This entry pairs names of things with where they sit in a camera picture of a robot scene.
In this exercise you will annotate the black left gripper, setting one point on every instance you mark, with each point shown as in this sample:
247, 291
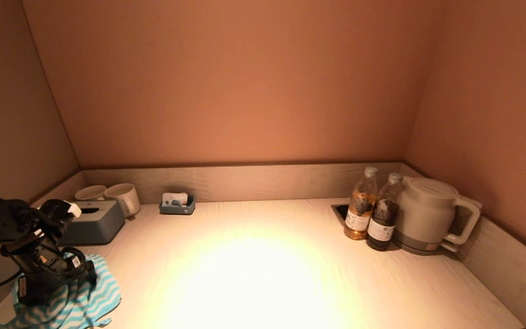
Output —
39, 269

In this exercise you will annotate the blue white striped cloth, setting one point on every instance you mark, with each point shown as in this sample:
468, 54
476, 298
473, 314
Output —
94, 297

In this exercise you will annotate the grey tissue box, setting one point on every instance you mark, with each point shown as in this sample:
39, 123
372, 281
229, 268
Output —
98, 226

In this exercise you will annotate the white ceramic mug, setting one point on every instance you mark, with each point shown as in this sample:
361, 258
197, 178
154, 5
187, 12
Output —
125, 198
90, 193

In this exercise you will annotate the small blue-grey tray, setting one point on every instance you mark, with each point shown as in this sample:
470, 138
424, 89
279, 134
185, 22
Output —
176, 210

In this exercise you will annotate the white sachet packet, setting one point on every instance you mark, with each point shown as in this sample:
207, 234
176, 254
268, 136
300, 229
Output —
173, 198

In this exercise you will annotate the recessed black socket box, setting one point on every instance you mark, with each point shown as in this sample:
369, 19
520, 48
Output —
341, 211

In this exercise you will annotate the amber tea bottle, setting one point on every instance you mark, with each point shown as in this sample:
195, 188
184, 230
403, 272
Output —
359, 214

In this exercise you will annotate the dark tea bottle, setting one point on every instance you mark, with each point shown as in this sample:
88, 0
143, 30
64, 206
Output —
382, 224

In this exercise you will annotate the grey kettle base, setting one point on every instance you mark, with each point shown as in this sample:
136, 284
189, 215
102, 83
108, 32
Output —
416, 246

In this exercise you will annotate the white electric kettle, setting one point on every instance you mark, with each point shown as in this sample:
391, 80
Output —
425, 210

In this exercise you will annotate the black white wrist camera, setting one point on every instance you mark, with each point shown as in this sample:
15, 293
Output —
57, 211

